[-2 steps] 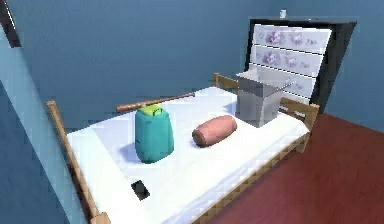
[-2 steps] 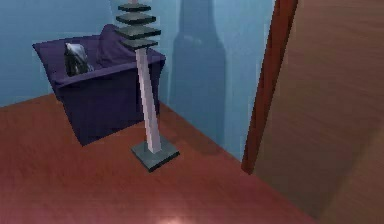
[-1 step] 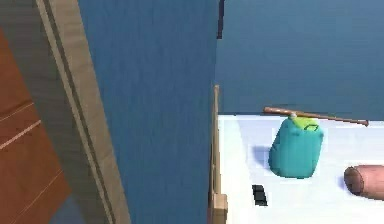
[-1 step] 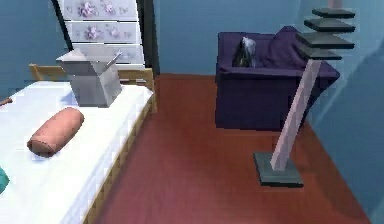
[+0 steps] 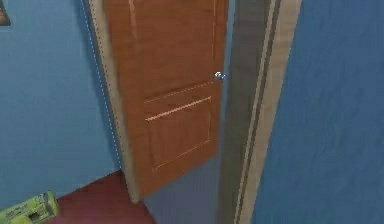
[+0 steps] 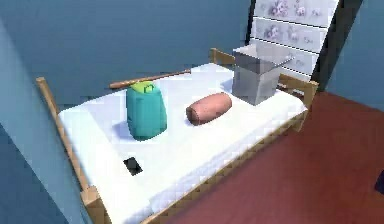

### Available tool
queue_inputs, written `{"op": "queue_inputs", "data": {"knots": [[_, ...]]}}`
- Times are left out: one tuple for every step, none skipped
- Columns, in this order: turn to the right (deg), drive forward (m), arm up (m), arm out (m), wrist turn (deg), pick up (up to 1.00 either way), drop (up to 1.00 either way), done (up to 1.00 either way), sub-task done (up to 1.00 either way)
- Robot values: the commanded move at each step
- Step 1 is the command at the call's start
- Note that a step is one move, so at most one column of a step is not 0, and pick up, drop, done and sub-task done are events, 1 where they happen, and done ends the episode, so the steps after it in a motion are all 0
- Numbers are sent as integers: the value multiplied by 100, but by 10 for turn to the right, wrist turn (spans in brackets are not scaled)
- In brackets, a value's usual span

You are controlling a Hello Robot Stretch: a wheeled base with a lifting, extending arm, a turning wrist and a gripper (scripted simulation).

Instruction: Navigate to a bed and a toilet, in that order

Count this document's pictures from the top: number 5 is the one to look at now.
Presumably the brown wooden room door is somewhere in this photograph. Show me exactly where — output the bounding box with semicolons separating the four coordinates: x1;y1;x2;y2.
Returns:
103;0;230;198

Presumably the lime green box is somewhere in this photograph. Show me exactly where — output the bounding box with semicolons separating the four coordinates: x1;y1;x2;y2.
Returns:
0;190;60;224

